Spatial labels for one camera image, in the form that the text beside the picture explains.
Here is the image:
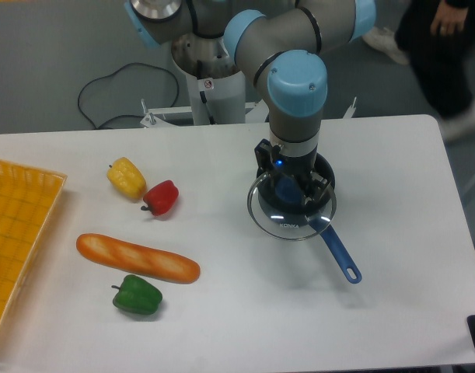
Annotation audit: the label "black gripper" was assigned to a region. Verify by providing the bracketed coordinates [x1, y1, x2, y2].
[254, 139, 331, 206]

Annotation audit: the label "dark blue saucepan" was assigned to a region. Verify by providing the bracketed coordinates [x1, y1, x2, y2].
[255, 153, 363, 284]

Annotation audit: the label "glass lid with blue knob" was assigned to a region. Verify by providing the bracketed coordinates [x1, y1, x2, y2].
[246, 173, 337, 242]

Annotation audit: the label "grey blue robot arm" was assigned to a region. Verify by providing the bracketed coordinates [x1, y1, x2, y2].
[124, 1, 376, 206]

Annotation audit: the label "person's hand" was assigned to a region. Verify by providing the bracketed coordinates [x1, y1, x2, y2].
[430, 1, 468, 37]

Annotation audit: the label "red bell pepper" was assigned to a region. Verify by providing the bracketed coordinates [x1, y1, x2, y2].
[141, 180, 179, 216]

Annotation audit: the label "white shoe far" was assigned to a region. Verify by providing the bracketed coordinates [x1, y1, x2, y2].
[362, 26, 410, 65]

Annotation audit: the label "orange baguette bread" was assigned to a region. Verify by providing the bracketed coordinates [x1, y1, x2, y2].
[75, 233, 201, 284]

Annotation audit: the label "yellow bell pepper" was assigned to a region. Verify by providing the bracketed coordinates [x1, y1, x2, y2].
[107, 157, 146, 200]

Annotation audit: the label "person's black trouser legs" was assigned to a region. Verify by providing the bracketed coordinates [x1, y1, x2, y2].
[395, 1, 475, 118]

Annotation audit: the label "white shoe near table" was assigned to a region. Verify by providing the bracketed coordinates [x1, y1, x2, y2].
[439, 99, 475, 143]

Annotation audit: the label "green bell pepper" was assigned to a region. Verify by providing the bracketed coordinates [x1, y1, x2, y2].
[111, 274, 163, 315]

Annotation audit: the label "yellow woven basket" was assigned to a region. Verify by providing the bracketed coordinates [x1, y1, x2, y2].
[0, 159, 67, 334]

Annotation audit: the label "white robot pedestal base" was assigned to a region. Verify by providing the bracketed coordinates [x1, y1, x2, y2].
[139, 33, 359, 128]

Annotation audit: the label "black floor cable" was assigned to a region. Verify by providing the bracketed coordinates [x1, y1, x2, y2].
[77, 61, 180, 130]

